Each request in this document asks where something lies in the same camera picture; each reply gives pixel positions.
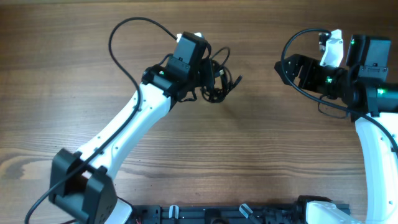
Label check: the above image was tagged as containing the black USB cable long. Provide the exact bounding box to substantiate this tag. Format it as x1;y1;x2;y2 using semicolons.
201;47;243;103

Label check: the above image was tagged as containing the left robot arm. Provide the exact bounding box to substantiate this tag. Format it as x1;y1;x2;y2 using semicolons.
48;32;211;223

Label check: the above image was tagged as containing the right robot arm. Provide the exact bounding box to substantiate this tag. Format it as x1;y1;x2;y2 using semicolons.
274;30;397;223

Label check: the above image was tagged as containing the left camera black cable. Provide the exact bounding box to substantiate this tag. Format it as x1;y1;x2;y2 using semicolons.
24;16;178;224

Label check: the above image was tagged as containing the camera black cable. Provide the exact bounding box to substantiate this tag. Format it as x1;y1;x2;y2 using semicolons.
24;16;178;224
280;28;398;156

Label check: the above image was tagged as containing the right camera black cable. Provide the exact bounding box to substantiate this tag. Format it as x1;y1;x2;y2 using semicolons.
280;28;398;156

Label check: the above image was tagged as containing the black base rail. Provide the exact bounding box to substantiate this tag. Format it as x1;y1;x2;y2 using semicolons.
127;203;306;224

